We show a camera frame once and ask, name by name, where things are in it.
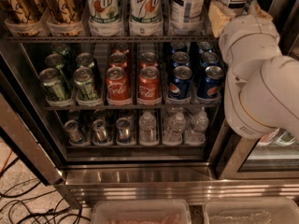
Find front left Pepsi can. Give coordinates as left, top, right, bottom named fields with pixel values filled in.
left=168, top=65, right=192, bottom=100

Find open fridge door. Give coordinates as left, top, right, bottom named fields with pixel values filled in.
left=0, top=58, right=65, bottom=185

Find clear plastic bin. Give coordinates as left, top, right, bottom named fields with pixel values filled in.
left=91, top=200, right=192, bottom=224
left=203, top=197, right=299, bottom=224

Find middle left Coca-Cola can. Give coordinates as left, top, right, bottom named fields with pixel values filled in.
left=108, top=52, right=128, bottom=70

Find left water bottle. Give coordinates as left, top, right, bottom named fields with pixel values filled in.
left=139, top=111, right=157, bottom=146

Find black floor cables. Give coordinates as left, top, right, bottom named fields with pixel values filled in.
left=0, top=157, right=92, bottom=224

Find green can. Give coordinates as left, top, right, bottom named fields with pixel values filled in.
left=73, top=67, right=99, bottom=101
left=39, top=68, right=70, bottom=102
left=76, top=52, right=98, bottom=72
left=45, top=53, right=70, bottom=78

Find left gold tall can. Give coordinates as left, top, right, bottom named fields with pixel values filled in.
left=0, top=0, right=45, bottom=24

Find left clear plastic bin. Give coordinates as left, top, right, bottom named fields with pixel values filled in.
left=91, top=200, right=192, bottom=224

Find middle left green can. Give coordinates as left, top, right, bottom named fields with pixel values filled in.
left=45, top=53, right=70, bottom=78

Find silver blue can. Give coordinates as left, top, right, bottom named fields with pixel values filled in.
left=64, top=119, right=84, bottom=144
left=93, top=119, right=108, bottom=143
left=116, top=118, right=131, bottom=143

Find middle left Pepsi can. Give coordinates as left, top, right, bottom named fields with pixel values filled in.
left=170, top=51, right=190, bottom=70

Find middle wire shelf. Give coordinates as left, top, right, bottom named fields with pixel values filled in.
left=44, top=104, right=219, bottom=111

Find front left green can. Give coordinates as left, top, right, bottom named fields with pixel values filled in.
left=39, top=68, right=70, bottom=102

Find pepsi can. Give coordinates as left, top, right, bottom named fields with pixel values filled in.
left=197, top=65, right=224, bottom=99
left=200, top=52, right=220, bottom=69
left=170, top=51, right=190, bottom=70
left=168, top=65, right=192, bottom=100

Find middle water bottle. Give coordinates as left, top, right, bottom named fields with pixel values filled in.
left=164, top=112, right=186, bottom=144

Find water bottle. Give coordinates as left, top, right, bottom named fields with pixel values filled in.
left=139, top=111, right=157, bottom=146
left=164, top=112, right=186, bottom=144
left=185, top=111, right=209, bottom=146

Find right clear plastic bin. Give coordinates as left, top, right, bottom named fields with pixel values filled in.
left=203, top=197, right=299, bottom=224

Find front right Coca-Cola can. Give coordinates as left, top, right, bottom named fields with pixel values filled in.
left=138, top=66, right=160, bottom=100

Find left 7up bottle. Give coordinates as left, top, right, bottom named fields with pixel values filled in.
left=87, top=0, right=120, bottom=24

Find gold tall can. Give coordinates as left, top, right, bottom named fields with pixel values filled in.
left=46, top=0, right=81, bottom=24
left=0, top=0, right=45, bottom=24

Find right 7up bottle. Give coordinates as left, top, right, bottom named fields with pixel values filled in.
left=130, top=0, right=161, bottom=23

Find middle right Coca-Cola can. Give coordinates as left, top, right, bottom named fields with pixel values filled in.
left=139, top=51, right=159, bottom=68

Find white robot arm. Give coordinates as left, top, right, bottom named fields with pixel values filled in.
left=208, top=0, right=299, bottom=139

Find right water bottle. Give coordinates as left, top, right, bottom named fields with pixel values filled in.
left=185, top=111, right=209, bottom=146

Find left silver blue can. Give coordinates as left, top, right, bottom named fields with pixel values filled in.
left=64, top=119, right=84, bottom=144

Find wire shelf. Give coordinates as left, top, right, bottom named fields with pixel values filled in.
left=44, top=104, right=219, bottom=111
left=3, top=35, right=216, bottom=43

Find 7up bottle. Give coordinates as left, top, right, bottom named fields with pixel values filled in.
left=87, top=0, right=120, bottom=24
left=130, top=0, right=161, bottom=23

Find front right Pepsi can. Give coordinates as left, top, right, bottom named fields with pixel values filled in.
left=197, top=65, right=224, bottom=99

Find front left Coca-Cola can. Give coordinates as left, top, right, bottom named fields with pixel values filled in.
left=106, top=67, right=130, bottom=101

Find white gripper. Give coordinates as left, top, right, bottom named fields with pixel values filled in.
left=208, top=0, right=281, bottom=80

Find coca-cola can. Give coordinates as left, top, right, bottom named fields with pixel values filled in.
left=108, top=52, right=128, bottom=70
left=139, top=51, right=159, bottom=68
left=106, top=67, right=130, bottom=101
left=138, top=66, right=160, bottom=100

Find top wire shelf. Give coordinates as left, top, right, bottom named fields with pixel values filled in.
left=3, top=35, right=216, bottom=43

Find middle right Pepsi can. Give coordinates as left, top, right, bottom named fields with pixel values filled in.
left=200, top=52, right=220, bottom=69

